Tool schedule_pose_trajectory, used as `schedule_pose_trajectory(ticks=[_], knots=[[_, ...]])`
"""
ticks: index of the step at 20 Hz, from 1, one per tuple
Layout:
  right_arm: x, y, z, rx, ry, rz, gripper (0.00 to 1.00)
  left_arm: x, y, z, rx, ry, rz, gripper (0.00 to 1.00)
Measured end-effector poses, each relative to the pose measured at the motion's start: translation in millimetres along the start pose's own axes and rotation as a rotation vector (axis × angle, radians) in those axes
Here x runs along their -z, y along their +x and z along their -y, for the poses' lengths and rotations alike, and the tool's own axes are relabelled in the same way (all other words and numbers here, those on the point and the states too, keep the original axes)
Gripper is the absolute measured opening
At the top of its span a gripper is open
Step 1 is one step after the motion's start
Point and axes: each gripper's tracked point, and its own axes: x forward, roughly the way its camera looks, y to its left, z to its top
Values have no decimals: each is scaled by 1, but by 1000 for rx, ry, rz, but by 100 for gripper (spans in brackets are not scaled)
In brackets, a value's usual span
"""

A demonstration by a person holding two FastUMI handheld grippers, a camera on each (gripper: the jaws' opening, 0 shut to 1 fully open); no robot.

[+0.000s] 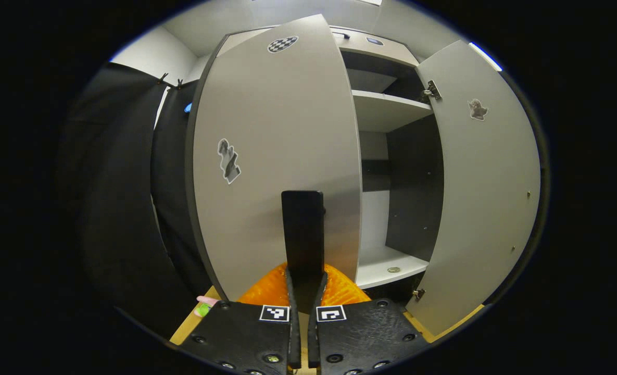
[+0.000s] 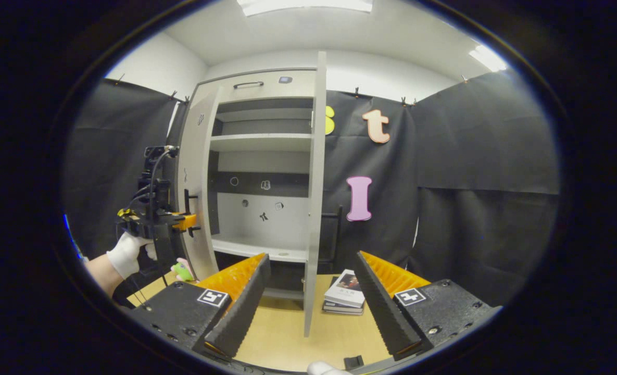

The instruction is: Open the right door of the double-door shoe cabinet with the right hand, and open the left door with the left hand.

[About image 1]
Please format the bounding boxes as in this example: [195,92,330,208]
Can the pink green plush toy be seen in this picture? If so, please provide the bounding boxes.
[196,295,221,319]

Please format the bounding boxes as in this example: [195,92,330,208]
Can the white cabinet shelf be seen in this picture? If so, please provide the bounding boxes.
[351,90,434,133]
[355,245,430,290]

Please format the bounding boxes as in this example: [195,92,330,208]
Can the black backdrop cloth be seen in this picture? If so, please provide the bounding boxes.
[57,62,226,340]

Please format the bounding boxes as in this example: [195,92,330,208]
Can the beige double-door shoe cabinet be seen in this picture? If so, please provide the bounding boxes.
[185,14,549,339]

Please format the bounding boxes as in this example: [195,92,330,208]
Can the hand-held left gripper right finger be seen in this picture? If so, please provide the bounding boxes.
[308,263,432,375]

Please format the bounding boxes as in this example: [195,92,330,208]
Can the cabinet door with checkered sticker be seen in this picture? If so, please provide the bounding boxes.
[185,14,364,303]

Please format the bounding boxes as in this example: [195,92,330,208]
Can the narrow ceiling light panel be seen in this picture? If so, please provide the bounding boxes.
[468,41,503,72]

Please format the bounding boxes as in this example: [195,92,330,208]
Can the cabinet door with grey stickers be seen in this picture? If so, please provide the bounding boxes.
[404,40,542,337]

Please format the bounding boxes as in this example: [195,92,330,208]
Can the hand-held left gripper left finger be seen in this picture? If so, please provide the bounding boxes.
[180,263,302,375]

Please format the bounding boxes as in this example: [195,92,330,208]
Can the black door handle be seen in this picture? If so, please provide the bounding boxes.
[281,190,326,314]

